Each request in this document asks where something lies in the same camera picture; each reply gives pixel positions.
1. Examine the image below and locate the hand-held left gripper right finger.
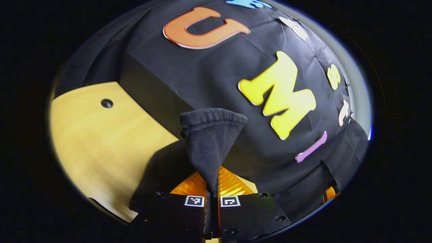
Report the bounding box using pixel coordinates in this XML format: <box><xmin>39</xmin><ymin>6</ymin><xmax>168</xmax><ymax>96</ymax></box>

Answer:
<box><xmin>214</xmin><ymin>166</ymin><xmax>292</xmax><ymax>239</ymax></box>

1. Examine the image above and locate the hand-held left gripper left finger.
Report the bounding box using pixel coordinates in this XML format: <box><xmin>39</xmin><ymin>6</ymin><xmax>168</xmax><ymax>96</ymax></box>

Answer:
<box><xmin>130</xmin><ymin>171</ymin><xmax>213</xmax><ymax>241</ymax></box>

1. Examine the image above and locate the black backdrop cloth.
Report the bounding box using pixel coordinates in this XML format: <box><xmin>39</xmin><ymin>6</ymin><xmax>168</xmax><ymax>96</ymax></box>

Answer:
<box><xmin>54</xmin><ymin>0</ymin><xmax>370</xmax><ymax>223</ymax></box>

